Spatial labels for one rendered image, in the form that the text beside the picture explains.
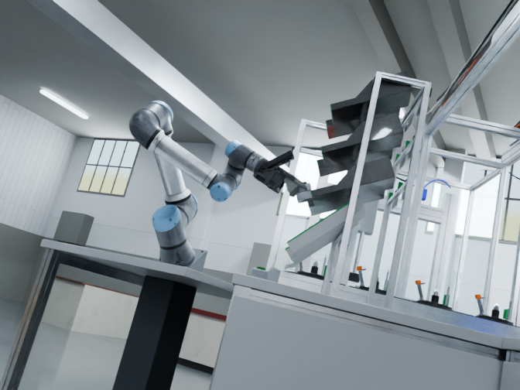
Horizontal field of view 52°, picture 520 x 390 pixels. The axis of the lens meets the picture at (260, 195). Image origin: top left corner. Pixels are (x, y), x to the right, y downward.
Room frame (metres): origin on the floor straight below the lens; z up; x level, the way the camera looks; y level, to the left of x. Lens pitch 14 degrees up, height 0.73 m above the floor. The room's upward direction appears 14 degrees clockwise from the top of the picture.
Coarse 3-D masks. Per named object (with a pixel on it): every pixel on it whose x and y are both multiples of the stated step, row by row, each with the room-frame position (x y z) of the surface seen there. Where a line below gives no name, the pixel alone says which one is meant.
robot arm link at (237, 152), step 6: (228, 144) 1.99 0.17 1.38; (234, 144) 1.98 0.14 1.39; (240, 144) 1.99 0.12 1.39; (228, 150) 1.99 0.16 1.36; (234, 150) 1.98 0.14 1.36; (240, 150) 1.97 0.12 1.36; (246, 150) 1.97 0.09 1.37; (252, 150) 1.98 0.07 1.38; (228, 156) 2.01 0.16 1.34; (234, 156) 1.99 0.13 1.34; (240, 156) 1.98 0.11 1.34; (246, 156) 1.97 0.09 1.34; (234, 162) 2.00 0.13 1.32; (240, 162) 1.99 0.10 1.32; (246, 162) 1.99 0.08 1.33; (240, 168) 2.02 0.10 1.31
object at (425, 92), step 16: (416, 96) 1.76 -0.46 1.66; (368, 112) 1.66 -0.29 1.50; (368, 128) 1.66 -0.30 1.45; (416, 128) 1.66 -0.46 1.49; (416, 144) 1.65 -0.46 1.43; (416, 160) 1.65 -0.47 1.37; (352, 192) 1.66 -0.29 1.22; (352, 208) 1.66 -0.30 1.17; (384, 224) 1.97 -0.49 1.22; (400, 224) 1.65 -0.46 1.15; (384, 240) 1.97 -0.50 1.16; (400, 240) 1.65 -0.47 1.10; (400, 256) 1.65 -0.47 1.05; (336, 272) 1.66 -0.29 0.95; (336, 288) 1.66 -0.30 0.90; (368, 304) 1.97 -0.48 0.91
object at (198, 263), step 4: (196, 248) 2.32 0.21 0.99; (196, 252) 2.30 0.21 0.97; (200, 252) 2.29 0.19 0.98; (204, 252) 2.28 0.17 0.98; (196, 256) 2.27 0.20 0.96; (200, 256) 2.26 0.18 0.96; (204, 256) 2.29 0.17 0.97; (156, 260) 2.31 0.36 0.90; (196, 260) 2.25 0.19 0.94; (200, 260) 2.27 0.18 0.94; (204, 260) 2.29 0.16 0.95; (192, 264) 2.23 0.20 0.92; (196, 264) 2.25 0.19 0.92; (200, 264) 2.27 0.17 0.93; (192, 268) 2.23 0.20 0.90; (196, 268) 2.25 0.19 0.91; (200, 268) 2.28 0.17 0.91
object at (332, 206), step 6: (378, 192) 1.84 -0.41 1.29; (384, 192) 1.85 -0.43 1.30; (360, 198) 1.88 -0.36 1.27; (366, 198) 1.89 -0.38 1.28; (372, 198) 1.91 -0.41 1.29; (378, 198) 1.92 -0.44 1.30; (312, 204) 1.87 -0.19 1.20; (330, 204) 1.89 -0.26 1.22; (336, 204) 1.90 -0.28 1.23; (342, 204) 1.92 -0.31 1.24; (312, 210) 1.93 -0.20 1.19; (318, 210) 1.94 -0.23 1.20; (324, 210) 1.96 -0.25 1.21; (330, 210) 1.97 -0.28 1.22
